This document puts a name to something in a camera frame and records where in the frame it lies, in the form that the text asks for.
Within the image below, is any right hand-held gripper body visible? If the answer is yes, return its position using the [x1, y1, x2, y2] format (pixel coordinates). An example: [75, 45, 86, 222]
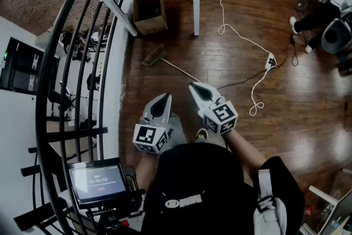
[197, 95, 239, 136]

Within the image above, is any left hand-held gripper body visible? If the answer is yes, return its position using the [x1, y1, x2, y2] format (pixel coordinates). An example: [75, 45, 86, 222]
[133, 117, 173, 155]

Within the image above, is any straw broom with wooden handle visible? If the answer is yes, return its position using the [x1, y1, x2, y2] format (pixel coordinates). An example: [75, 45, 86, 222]
[141, 43, 205, 84]

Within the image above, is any person's left forearm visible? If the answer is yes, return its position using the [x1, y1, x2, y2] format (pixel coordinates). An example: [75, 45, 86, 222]
[134, 155, 162, 195]

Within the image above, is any person's right forearm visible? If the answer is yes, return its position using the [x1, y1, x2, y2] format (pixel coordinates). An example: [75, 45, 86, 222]
[223, 128, 268, 174]

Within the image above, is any person's grey trouser leg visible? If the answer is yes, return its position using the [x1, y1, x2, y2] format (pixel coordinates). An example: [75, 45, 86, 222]
[164, 113, 188, 152]

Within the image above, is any person's yellow black shoe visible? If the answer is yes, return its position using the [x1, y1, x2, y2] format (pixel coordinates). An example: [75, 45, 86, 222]
[195, 128, 209, 144]

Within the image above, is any white power strip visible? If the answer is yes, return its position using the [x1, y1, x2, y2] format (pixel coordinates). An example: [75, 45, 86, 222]
[264, 53, 276, 70]

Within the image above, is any open cardboard box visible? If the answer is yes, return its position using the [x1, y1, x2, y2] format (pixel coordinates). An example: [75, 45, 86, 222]
[133, 0, 169, 36]

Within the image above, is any black metal railing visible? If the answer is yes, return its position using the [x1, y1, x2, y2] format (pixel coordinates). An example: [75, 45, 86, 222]
[13, 0, 145, 235]

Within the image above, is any clear plastic box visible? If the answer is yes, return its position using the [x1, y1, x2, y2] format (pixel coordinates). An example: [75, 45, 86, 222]
[296, 0, 310, 14]

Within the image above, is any black cabinet with green light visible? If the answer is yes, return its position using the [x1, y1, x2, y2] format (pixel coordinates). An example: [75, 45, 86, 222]
[0, 36, 61, 96]

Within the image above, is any grey shell chair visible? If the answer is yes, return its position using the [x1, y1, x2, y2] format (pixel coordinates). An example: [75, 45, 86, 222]
[321, 18, 352, 54]

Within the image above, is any black floor cable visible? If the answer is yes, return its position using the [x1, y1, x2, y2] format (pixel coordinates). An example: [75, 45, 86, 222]
[216, 32, 299, 91]

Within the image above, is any short white looped cord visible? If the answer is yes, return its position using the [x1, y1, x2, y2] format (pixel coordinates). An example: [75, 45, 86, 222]
[249, 68, 269, 117]

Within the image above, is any recording monitor screen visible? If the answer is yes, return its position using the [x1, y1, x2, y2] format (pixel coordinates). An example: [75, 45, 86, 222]
[68, 157, 130, 209]

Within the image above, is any black monitor mount rig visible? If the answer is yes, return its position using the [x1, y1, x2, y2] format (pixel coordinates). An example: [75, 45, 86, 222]
[85, 164, 147, 235]

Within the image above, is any grey shoulder strap bag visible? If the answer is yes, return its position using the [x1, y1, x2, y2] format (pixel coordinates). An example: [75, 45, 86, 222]
[252, 168, 288, 235]

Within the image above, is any white side furniture frame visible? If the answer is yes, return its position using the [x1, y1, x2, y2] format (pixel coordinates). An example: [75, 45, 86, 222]
[299, 167, 352, 235]

